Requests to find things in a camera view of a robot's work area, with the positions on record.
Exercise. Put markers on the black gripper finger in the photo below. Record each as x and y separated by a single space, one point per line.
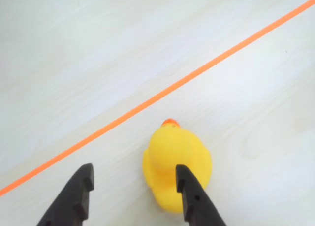
71 201
199 206

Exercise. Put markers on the yellow rubber duck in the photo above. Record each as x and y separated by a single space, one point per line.
172 152

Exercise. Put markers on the orange tape strip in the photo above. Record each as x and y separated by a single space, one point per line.
157 96

